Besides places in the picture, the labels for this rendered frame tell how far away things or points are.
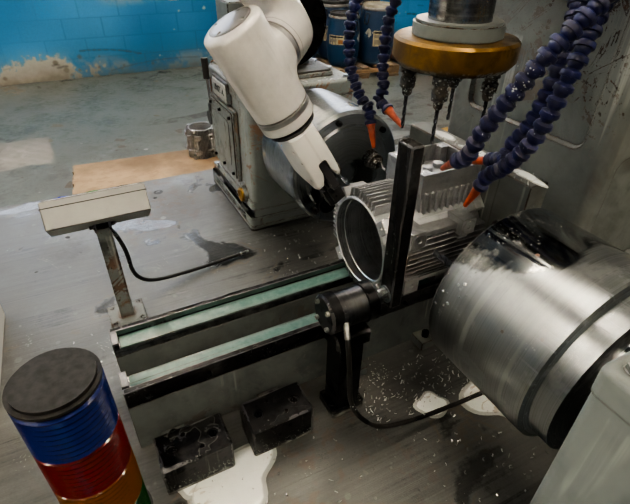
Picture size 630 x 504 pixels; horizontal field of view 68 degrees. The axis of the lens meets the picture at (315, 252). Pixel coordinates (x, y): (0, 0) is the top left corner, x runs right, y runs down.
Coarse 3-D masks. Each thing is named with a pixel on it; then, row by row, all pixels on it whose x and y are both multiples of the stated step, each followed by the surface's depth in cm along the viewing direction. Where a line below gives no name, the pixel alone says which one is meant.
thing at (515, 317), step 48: (480, 240) 59; (528, 240) 56; (576, 240) 55; (480, 288) 56; (528, 288) 53; (576, 288) 50; (624, 288) 48; (432, 336) 66; (480, 336) 56; (528, 336) 51; (576, 336) 48; (624, 336) 47; (480, 384) 59; (528, 384) 51; (576, 384) 48; (528, 432) 58
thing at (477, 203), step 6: (348, 186) 82; (348, 192) 81; (342, 198) 82; (480, 198) 80; (474, 204) 79; (480, 204) 79; (468, 210) 80; (474, 210) 79; (378, 222) 73; (384, 222) 72; (378, 228) 74; (384, 228) 72; (384, 234) 73; (342, 258) 90; (378, 288) 79
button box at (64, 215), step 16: (96, 192) 80; (112, 192) 81; (128, 192) 82; (144, 192) 83; (48, 208) 77; (64, 208) 78; (80, 208) 79; (96, 208) 80; (112, 208) 81; (128, 208) 82; (144, 208) 83; (48, 224) 77; (64, 224) 78; (80, 224) 79
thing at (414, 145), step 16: (400, 144) 57; (416, 144) 56; (400, 160) 58; (416, 160) 57; (400, 176) 59; (416, 176) 58; (400, 192) 60; (416, 192) 60; (400, 208) 61; (400, 224) 62; (400, 240) 63; (400, 256) 65; (384, 272) 69; (400, 272) 67; (384, 288) 69; (400, 288) 69
